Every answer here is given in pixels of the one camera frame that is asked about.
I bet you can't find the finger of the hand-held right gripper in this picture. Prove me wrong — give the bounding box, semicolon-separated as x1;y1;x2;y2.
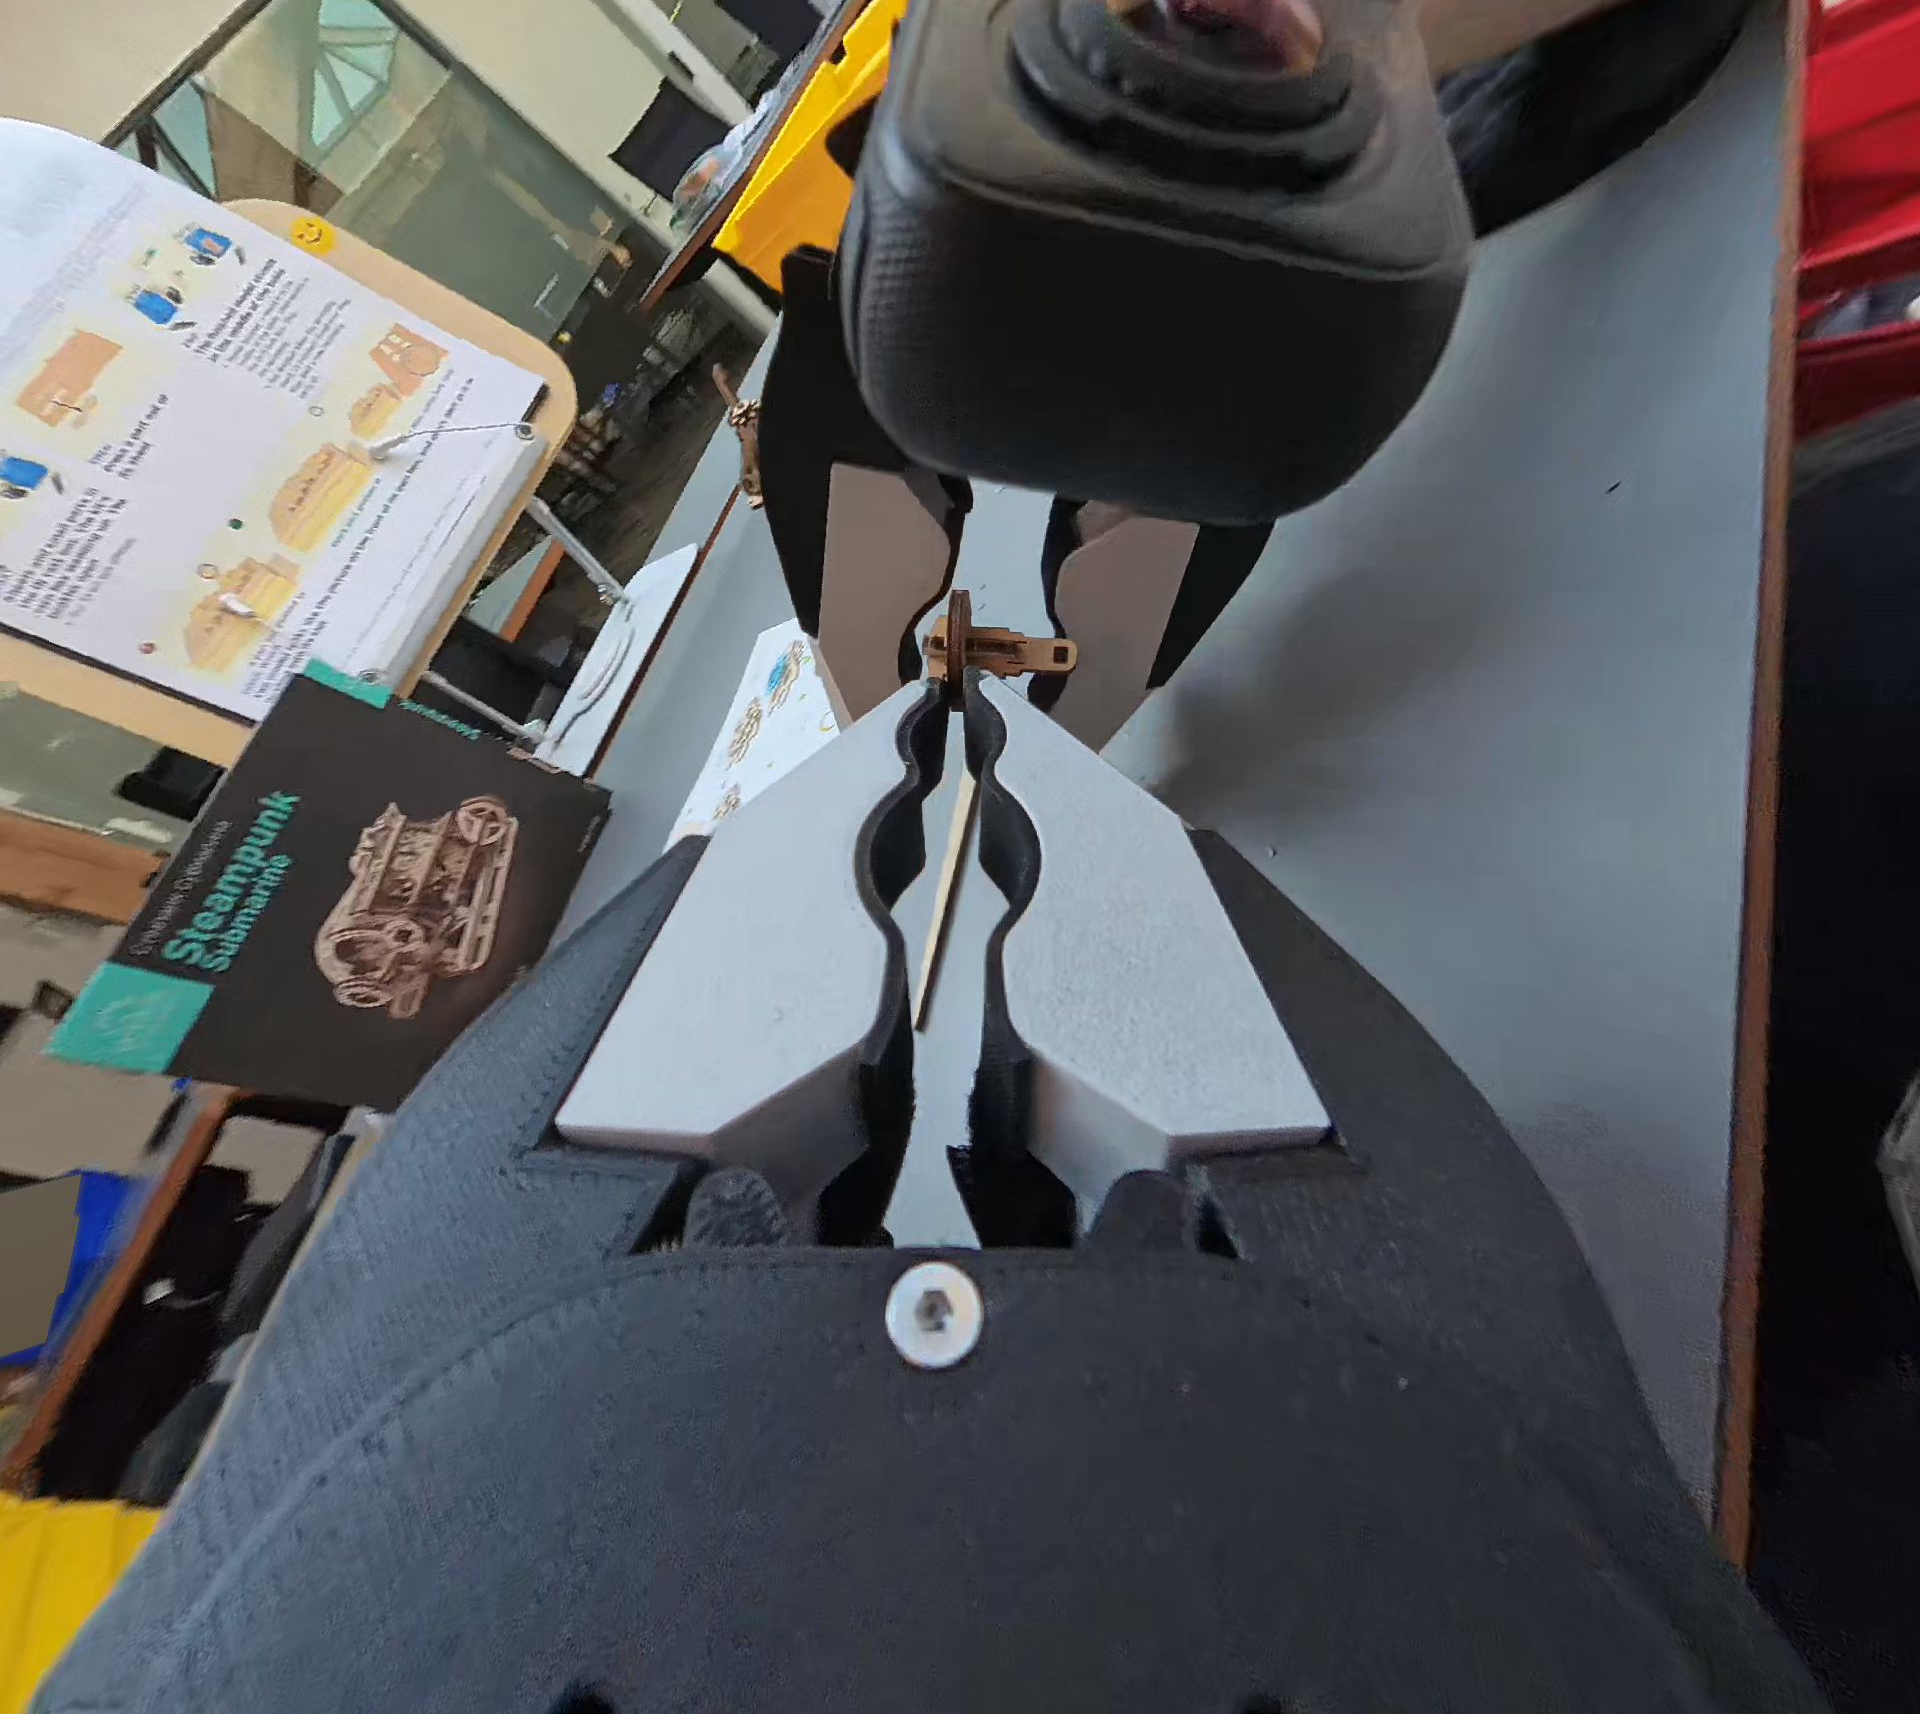
823;461;979;735
1036;495;1205;758

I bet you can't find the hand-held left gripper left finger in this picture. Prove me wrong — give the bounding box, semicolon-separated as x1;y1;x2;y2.
555;679;956;1225

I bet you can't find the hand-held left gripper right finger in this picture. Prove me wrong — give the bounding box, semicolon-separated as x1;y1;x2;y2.
972;677;1336;1208

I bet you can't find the small wooden gear piece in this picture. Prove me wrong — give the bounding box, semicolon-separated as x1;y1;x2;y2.
922;594;1083;714

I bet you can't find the thin wooden stick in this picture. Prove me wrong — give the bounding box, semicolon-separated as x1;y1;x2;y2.
912;773;985;1036

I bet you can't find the grey desk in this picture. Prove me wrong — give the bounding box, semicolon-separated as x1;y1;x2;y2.
572;0;1804;1567

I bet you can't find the white printed parts sheet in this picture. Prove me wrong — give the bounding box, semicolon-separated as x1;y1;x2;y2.
665;617;856;848

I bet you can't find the small wooden model part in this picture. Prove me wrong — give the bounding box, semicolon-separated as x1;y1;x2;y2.
708;360;771;511

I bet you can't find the white flat board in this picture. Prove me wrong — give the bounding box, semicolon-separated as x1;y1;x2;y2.
516;543;703;778

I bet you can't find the wooden book stand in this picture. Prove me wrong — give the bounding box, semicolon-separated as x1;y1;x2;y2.
0;197;582;771

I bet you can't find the black model kit box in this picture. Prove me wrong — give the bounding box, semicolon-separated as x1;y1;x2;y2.
44;660;616;1115

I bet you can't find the yellow plastic bin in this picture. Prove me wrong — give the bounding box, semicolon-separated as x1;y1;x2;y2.
712;0;926;294
0;1492;163;1714

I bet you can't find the dark cloth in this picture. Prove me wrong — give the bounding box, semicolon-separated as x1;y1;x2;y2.
1432;0;1790;242

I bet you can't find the open instruction booklet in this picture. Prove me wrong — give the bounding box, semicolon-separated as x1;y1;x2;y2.
0;117;550;726

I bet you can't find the blue plastic bin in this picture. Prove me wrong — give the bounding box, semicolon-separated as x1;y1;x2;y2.
0;1163;159;1375

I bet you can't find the red plastic bin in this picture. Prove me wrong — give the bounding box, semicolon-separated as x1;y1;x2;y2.
1787;0;1920;443

